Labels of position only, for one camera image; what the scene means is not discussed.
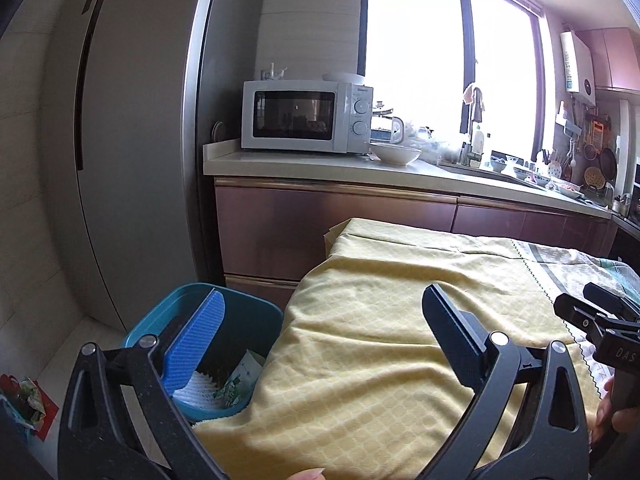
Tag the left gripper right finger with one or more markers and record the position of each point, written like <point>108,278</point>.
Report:
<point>461,337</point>

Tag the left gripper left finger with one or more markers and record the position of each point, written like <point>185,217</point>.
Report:
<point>189,340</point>

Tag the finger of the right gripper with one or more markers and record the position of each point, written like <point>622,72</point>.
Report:
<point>620,306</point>
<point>588,319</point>

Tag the green snack wrapper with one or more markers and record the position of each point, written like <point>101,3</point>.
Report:
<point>240,384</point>

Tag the teal trash bin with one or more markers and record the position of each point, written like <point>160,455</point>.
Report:
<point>250,323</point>

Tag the maroon kitchen cabinet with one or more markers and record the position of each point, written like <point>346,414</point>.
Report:
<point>274,232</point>

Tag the kitchen faucet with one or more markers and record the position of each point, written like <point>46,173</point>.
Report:
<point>474,99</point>

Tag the person's right hand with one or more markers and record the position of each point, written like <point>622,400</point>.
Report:
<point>622,421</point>

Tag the person's left hand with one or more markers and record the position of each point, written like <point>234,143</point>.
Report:
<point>308,474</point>

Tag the yellow patterned tablecloth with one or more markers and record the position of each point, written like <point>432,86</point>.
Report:
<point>356,383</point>

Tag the red packet on floor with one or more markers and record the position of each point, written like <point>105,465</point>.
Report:
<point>31,402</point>

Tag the teal floor basket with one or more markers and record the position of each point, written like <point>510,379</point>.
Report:
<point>11,417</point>

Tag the white bowl on counter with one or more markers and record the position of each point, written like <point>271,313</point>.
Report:
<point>395,154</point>

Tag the white soap bottle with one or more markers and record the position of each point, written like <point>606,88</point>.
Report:
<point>478,142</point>

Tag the glass electric kettle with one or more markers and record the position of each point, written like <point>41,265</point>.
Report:
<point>386,127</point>

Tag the white water heater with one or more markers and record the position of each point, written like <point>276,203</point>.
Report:
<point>578,68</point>

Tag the white microwave oven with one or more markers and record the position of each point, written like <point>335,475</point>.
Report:
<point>306,115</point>

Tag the white bowl on microwave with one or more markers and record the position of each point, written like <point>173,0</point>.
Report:
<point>347,78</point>

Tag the silver refrigerator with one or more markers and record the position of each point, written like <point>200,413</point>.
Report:
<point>132,92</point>

